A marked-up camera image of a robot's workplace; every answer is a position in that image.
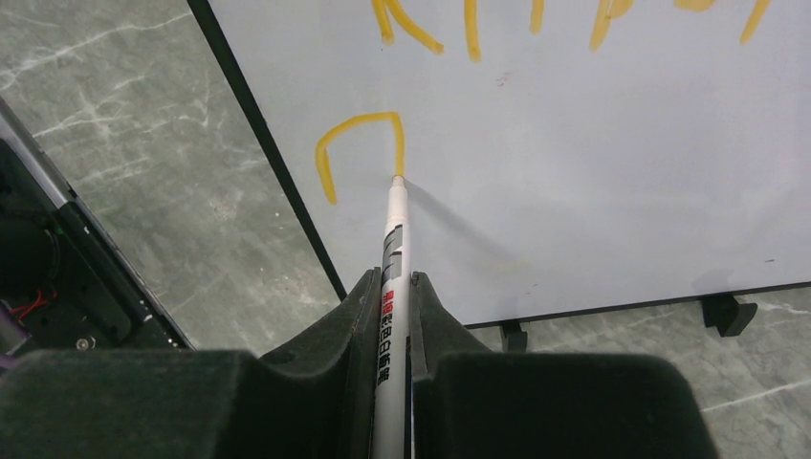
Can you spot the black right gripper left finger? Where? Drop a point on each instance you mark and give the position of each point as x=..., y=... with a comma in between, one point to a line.
x=311, y=397

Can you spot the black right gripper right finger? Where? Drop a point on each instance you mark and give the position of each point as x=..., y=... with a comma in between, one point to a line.
x=472, y=402

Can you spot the white yellow marker pen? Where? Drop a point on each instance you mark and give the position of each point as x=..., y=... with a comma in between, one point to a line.
x=392, y=404

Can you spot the black framed whiteboard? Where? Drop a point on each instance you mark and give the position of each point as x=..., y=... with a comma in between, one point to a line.
x=561, y=157

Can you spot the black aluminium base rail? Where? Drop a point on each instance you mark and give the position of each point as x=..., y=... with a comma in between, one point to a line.
x=64, y=283

